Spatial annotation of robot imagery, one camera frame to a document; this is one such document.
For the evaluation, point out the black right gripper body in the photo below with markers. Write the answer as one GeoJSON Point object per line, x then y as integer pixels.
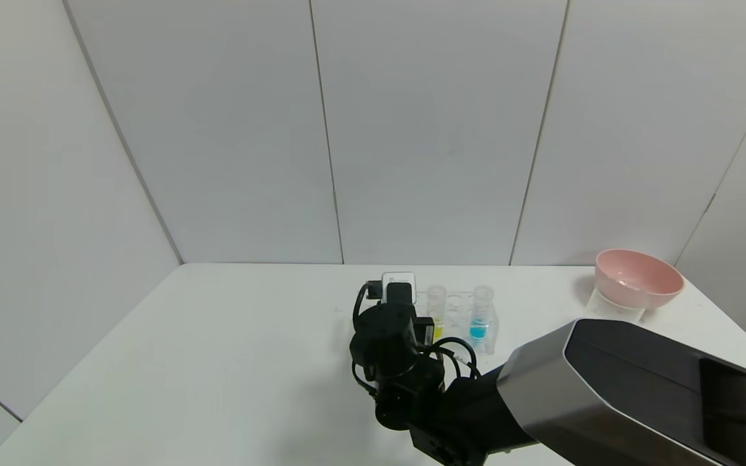
{"type": "Point", "coordinates": [423, 329]}

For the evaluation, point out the test tube with yellow pigment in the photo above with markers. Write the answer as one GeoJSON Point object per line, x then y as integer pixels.
{"type": "Point", "coordinates": [437, 304]}

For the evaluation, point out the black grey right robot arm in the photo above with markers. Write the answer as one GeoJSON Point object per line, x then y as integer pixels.
{"type": "Point", "coordinates": [606, 388]}

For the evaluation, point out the clear plastic test tube rack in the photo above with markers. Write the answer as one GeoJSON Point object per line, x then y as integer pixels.
{"type": "Point", "coordinates": [457, 317]}

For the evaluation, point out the test tube with blue pigment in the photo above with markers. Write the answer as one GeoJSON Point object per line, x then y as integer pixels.
{"type": "Point", "coordinates": [478, 330]}

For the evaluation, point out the clear plastic beaker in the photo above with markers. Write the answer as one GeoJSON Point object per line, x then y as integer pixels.
{"type": "Point", "coordinates": [612, 310]}

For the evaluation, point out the pink bowl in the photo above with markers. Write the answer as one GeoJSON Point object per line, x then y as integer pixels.
{"type": "Point", "coordinates": [645, 285]}

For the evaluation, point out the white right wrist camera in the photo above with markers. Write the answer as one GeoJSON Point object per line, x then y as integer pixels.
{"type": "Point", "coordinates": [399, 279]}

